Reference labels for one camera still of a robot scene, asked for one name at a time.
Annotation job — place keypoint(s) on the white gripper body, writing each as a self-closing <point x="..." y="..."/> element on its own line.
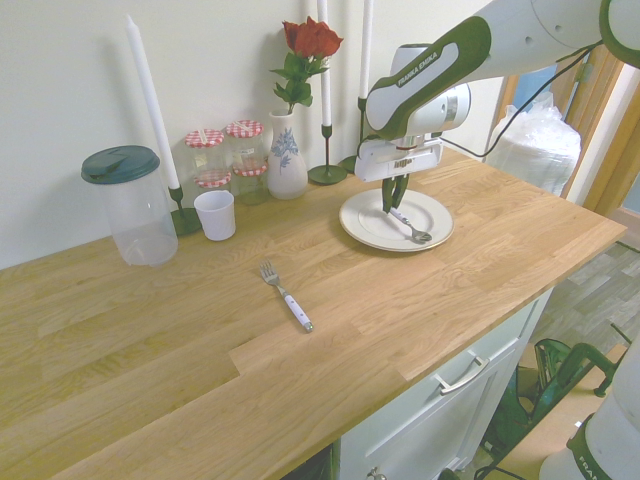
<point x="395" y="157"/>

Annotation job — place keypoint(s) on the white plastic cup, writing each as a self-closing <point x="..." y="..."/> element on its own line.
<point x="216" y="217"/>

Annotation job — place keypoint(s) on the silver cabinet knob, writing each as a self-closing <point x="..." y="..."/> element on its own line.
<point x="376" y="473"/>

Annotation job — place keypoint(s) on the white vase blue flower print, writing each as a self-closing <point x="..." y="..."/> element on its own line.
<point x="286" y="165"/>

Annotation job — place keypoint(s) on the white kitchen cabinet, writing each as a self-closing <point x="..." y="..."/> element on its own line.
<point x="440" y="415"/>

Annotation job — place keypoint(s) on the wooden door frame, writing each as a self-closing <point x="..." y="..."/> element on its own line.
<point x="607" y="135"/>

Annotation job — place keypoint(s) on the red rose with leaves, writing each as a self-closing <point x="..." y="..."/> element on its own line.
<point x="310" y="37"/>

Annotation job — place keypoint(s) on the glass jar red checked lid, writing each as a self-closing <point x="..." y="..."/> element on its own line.
<point x="204" y="160"/>
<point x="246" y="155"/>

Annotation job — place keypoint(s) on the roll of clear bubble wrap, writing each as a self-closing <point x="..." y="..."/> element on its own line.
<point x="540" y="150"/>

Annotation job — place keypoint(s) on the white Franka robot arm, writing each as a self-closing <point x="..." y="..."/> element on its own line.
<point x="425" y="95"/>

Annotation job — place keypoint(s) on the long white candle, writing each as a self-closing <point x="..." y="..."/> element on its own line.
<point x="325" y="75"/>
<point x="152" y="105"/>
<point x="365" y="50"/>

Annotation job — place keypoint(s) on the white gold-rimmed plate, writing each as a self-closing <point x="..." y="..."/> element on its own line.
<point x="435" y="212"/>

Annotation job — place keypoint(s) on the dark green candle holder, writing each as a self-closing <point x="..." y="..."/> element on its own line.
<point x="327" y="172"/>
<point x="350" y="164"/>
<point x="186" y="222"/>

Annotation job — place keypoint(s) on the clear jug with teal lid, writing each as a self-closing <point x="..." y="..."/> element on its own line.
<point x="135" y="210"/>

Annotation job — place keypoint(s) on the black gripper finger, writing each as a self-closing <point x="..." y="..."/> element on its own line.
<point x="387" y="197"/>
<point x="400" y="192"/>

